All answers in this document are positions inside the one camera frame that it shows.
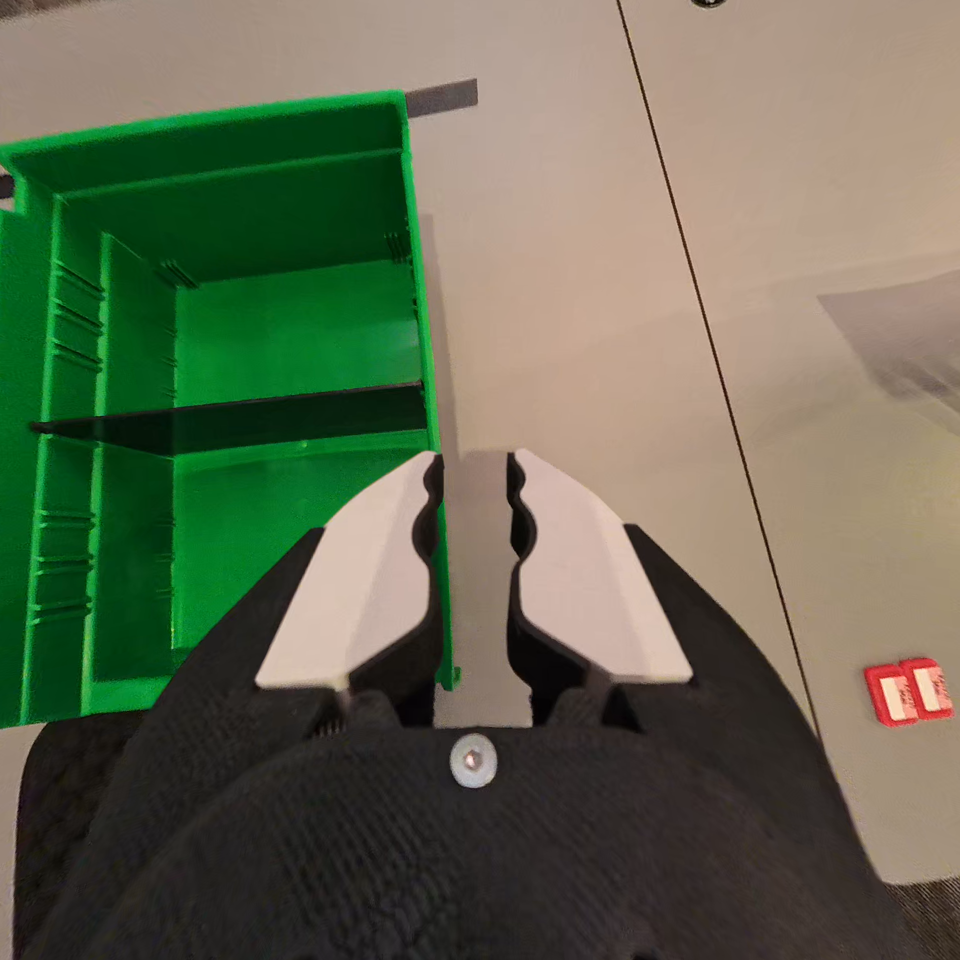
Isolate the black bin divider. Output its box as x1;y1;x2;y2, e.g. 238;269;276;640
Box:
30;381;429;456

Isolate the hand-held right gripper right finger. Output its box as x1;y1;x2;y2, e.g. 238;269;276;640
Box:
505;448;695;727

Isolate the green plastic bin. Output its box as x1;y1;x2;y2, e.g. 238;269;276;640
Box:
0;90;461;729

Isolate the grey tape strip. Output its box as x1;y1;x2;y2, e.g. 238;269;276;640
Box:
405;78;480;118

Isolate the black elbow pad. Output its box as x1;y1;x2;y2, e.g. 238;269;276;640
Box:
13;711;162;960

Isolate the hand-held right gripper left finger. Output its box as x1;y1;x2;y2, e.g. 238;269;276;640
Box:
254;451;446;727

